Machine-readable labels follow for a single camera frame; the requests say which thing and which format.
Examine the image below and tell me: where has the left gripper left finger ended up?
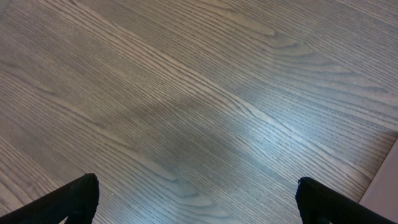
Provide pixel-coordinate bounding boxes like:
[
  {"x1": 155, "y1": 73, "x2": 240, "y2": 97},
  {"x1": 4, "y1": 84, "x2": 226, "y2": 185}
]
[{"x1": 1, "y1": 173, "x2": 100, "y2": 224}]

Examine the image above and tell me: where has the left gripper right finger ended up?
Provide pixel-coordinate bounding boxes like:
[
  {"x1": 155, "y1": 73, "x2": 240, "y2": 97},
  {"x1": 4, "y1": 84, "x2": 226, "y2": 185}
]
[{"x1": 295, "y1": 177, "x2": 395, "y2": 224}]

